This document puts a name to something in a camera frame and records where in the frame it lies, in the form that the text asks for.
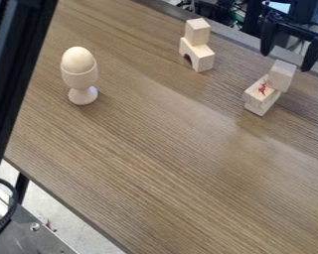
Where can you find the wooden cube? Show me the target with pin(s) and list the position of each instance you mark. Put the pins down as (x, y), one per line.
(197, 31)
(281, 75)

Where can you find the black metal frame post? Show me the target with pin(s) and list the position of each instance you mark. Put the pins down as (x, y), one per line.
(11, 66)

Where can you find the wooden block with red mark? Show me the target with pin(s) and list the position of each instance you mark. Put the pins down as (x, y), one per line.
(260, 97)

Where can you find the wooden egg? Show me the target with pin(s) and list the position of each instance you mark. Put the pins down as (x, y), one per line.
(78, 59)

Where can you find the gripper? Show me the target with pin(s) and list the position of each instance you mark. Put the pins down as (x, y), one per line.
(294, 20)

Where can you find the wooden arch block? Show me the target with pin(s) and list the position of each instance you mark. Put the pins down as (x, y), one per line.
(198, 55)

